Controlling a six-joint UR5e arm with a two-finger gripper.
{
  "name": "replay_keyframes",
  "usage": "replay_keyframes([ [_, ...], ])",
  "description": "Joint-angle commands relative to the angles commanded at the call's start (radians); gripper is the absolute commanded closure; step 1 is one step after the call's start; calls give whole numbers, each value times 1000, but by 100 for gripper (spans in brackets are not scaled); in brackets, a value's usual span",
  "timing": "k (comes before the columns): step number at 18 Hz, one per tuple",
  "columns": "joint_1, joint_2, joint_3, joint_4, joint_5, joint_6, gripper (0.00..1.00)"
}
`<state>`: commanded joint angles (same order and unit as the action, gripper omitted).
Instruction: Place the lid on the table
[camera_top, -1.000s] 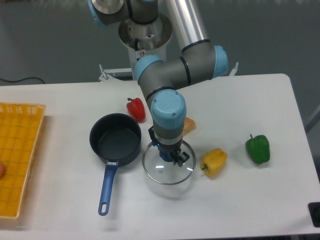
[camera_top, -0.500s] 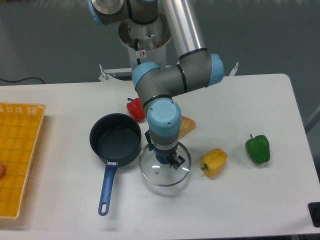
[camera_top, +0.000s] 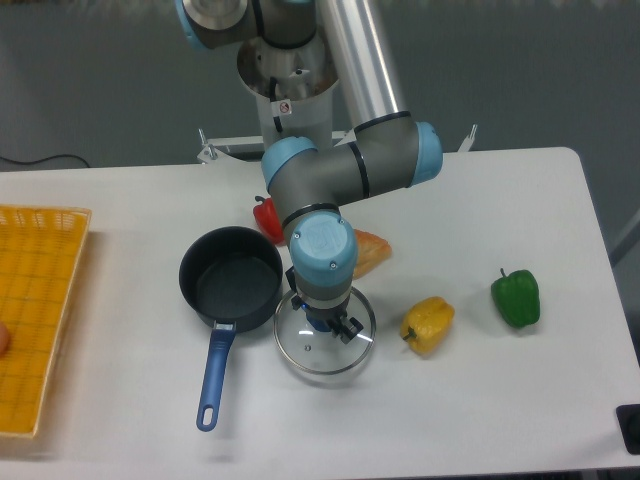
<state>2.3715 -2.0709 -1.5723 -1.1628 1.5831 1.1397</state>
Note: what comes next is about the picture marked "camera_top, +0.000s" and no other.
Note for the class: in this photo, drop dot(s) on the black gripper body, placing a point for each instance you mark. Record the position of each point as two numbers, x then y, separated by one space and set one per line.
322 315

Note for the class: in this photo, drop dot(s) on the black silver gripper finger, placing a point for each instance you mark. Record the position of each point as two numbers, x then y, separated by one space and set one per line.
344 327

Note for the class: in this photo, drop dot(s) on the glass pot lid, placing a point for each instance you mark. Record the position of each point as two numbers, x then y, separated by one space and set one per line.
318 353

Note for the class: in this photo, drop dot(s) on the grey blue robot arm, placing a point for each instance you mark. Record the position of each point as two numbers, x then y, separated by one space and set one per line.
335 126

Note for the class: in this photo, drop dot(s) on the yellow bell pepper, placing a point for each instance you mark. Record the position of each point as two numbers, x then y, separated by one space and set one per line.
426 324

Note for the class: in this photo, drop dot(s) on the orange bread pastry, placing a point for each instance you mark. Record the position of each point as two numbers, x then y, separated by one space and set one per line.
372 251

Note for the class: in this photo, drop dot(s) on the red bell pepper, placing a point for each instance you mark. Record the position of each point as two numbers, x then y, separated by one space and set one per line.
266 218

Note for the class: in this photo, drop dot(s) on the green bell pepper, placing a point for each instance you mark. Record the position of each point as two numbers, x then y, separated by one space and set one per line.
516 296

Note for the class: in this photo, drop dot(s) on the yellow woven basket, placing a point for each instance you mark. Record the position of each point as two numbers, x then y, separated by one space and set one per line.
41 248

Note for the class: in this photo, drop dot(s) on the black corner object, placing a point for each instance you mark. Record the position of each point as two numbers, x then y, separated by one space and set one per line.
629 422

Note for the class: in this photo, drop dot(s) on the dark pot blue handle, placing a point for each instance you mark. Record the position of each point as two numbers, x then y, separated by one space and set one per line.
232 278

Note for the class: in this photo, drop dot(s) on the white left bracket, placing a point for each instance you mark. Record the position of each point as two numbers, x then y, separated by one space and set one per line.
244 148

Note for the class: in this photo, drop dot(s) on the white bracket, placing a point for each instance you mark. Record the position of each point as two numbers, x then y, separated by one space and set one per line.
244 148
469 140

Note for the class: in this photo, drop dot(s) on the white right bracket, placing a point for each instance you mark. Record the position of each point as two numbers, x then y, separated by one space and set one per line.
469 140

